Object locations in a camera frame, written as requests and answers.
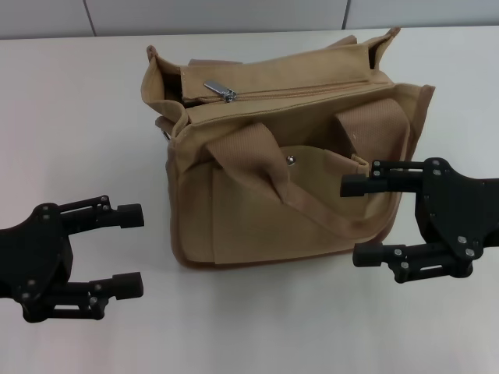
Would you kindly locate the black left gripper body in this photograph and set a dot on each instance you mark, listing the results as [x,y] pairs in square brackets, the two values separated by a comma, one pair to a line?
[31,249]

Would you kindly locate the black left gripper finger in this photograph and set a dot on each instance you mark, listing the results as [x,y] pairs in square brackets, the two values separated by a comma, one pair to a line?
[124,286]
[128,216]

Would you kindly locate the khaki canvas food bag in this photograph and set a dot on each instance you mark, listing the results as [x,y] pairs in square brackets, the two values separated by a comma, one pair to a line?
[253,214]

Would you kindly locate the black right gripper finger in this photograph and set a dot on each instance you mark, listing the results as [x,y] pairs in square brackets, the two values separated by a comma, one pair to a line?
[370,257]
[354,185]

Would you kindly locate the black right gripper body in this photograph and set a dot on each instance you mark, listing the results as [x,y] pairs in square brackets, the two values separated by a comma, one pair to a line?
[460,210]

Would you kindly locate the silver zipper pull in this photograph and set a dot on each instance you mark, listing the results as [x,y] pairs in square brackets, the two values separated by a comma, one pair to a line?
[218,89]

